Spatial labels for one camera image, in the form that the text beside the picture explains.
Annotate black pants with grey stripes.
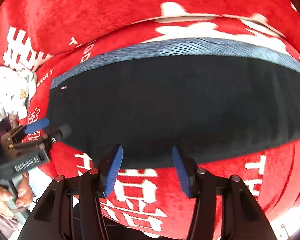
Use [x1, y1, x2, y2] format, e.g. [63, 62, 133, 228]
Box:
[47, 38, 300, 168]

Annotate person's left hand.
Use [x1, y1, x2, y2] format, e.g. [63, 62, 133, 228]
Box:
[0, 172, 34, 218]

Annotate pile of light floral clothes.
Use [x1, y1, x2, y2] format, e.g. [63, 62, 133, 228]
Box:
[0, 66, 37, 128]

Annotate red wedding quilt at back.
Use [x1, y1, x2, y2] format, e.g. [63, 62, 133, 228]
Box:
[0, 0, 300, 71]

